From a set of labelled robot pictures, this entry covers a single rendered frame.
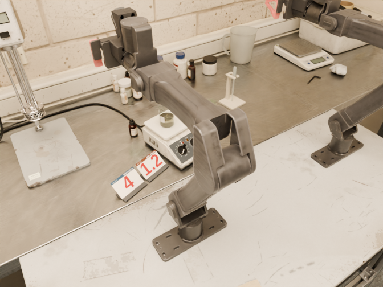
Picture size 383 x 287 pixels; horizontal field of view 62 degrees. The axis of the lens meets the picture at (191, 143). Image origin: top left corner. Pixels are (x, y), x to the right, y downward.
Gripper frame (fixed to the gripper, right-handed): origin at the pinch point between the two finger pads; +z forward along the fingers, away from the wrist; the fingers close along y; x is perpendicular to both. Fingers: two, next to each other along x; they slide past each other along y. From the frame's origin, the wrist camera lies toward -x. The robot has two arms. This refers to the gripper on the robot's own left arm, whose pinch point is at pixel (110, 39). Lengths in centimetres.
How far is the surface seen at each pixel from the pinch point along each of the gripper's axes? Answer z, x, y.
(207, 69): 30, 36, -53
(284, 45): 27, 35, -99
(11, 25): 9.8, -4.9, 20.6
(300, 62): 12, 38, -95
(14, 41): 9.8, -0.9, 21.3
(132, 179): -13.3, 38.3, 5.1
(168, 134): -7.8, 31.5, -11.0
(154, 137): -4.0, 33.8, -7.6
